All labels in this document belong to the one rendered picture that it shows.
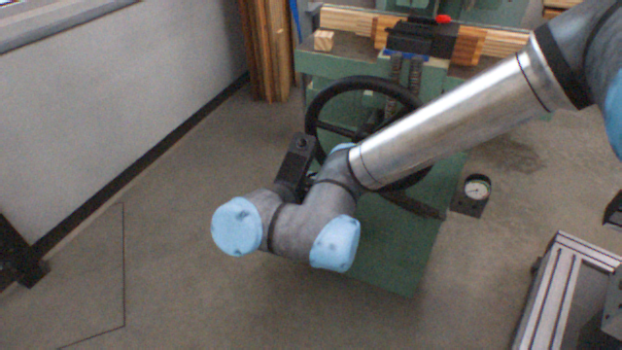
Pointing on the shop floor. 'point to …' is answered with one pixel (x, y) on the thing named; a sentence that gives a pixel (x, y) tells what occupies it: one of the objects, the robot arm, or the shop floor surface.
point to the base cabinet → (396, 224)
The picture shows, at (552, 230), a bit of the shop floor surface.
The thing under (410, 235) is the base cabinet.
